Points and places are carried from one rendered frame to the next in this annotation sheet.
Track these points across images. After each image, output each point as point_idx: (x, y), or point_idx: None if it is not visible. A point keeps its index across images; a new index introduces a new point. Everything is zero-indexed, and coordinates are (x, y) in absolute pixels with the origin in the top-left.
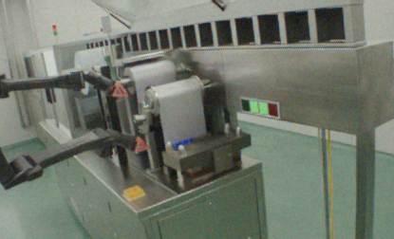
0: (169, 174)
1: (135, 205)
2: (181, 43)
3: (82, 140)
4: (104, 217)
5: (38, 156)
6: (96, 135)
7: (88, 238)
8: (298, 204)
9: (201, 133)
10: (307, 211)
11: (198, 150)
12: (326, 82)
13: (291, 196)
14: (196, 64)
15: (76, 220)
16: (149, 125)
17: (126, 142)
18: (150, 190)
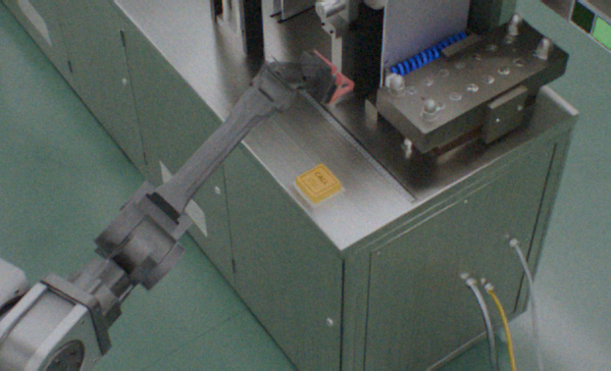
0: (379, 120)
1: (330, 225)
2: None
3: (244, 124)
4: (186, 142)
5: (178, 194)
6: (266, 97)
7: (75, 102)
8: (586, 54)
9: (456, 28)
10: (606, 80)
11: (462, 103)
12: None
13: (571, 26)
14: None
15: (22, 35)
16: (350, 21)
17: (314, 86)
18: (350, 175)
